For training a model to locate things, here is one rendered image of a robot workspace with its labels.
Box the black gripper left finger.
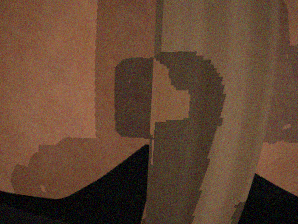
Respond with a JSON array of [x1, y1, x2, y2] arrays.
[[0, 145, 149, 224]]

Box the long wooden rail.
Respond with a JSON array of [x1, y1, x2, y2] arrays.
[[145, 0, 281, 224]]

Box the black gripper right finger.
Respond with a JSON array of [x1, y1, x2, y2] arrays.
[[238, 173, 298, 224]]

